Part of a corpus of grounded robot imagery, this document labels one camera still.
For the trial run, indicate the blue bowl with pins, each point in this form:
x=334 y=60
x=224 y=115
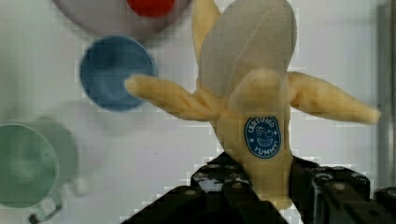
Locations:
x=107 y=63

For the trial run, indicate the green mug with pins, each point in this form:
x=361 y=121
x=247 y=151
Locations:
x=37 y=158

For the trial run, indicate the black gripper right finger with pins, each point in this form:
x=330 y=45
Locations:
x=338 y=195

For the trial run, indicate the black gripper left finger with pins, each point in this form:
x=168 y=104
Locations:
x=220 y=192

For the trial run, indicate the grey round plate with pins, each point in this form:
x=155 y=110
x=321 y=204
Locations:
x=115 y=17

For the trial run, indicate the plush peeled banana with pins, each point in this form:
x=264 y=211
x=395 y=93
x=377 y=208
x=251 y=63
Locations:
x=245 y=90

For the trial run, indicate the red ketchup bottle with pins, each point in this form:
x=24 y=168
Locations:
x=151 y=8

